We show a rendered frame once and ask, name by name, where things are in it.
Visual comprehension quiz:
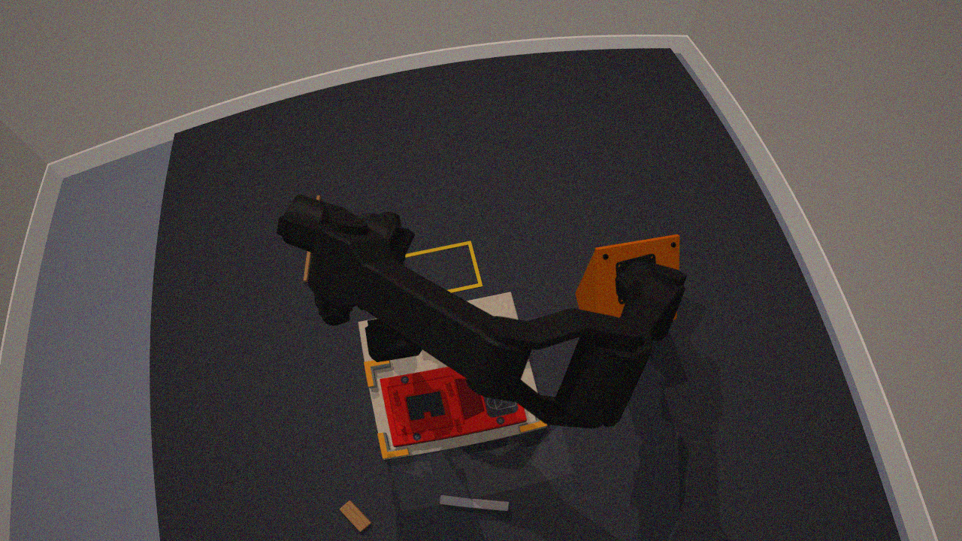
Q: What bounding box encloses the yellow rectangular outline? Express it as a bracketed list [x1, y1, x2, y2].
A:
[406, 241, 483, 293]

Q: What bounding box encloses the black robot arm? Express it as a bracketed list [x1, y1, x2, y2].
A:
[277, 195, 687, 428]

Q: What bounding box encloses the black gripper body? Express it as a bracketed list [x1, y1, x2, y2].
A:
[365, 211, 422, 362]

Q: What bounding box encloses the brown thin rod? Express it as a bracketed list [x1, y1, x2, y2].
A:
[303, 195, 321, 282]

